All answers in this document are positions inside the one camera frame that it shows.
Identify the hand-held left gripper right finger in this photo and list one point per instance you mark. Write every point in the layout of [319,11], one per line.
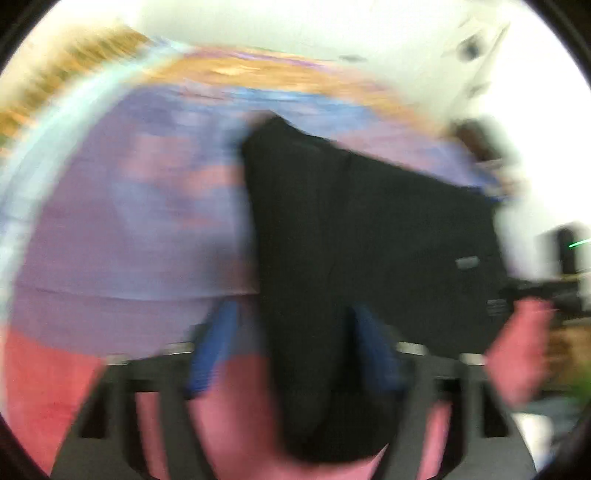
[376,355]

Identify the black pants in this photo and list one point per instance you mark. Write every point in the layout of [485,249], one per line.
[369,230]

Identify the colourful printed blanket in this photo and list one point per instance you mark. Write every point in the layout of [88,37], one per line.
[115,207]

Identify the dark blurred object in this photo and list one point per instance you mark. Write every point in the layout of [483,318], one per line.
[480,138]

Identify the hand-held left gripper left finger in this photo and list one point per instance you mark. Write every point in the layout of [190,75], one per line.
[214,344]

